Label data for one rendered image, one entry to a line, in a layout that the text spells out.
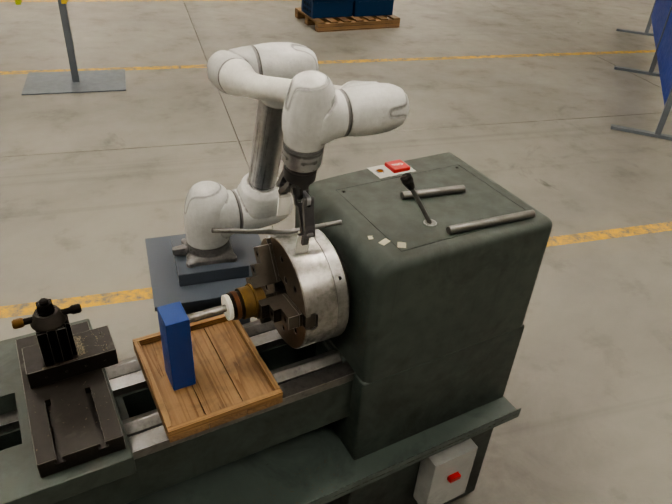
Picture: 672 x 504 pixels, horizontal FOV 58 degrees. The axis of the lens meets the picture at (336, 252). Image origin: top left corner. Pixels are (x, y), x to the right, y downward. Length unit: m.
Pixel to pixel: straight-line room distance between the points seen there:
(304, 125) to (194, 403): 0.78
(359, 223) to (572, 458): 1.63
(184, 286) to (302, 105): 1.15
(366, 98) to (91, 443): 0.96
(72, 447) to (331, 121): 0.90
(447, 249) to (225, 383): 0.68
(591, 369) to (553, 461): 0.66
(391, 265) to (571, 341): 2.06
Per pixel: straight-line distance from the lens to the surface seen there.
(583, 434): 3.01
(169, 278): 2.30
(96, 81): 6.53
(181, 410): 1.65
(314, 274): 1.53
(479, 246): 1.65
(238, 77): 1.64
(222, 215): 2.17
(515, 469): 2.77
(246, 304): 1.59
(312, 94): 1.24
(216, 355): 1.77
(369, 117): 1.32
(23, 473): 1.57
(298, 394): 1.70
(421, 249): 1.56
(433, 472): 2.15
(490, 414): 2.18
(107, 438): 1.51
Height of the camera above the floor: 2.11
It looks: 34 degrees down
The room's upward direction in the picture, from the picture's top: 4 degrees clockwise
